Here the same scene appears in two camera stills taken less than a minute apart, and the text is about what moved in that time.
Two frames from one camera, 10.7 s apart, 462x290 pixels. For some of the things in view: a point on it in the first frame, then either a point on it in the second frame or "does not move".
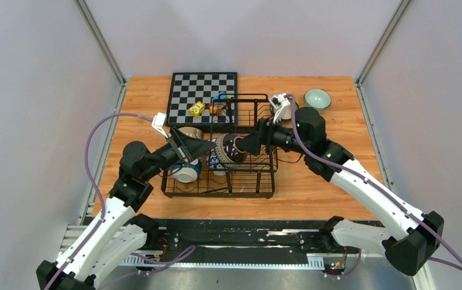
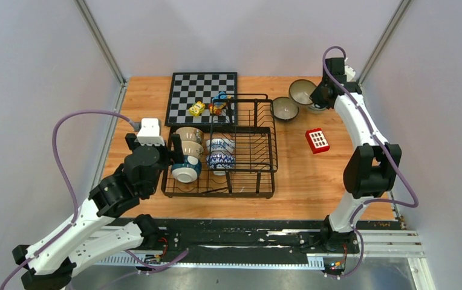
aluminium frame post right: [400, 11] does not move
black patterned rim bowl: [225, 150] to [300, 91]
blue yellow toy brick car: [216, 107] does not move
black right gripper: [251, 143] to [316, 98]
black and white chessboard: [188, 87] does not move
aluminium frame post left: [91, 23] does not move
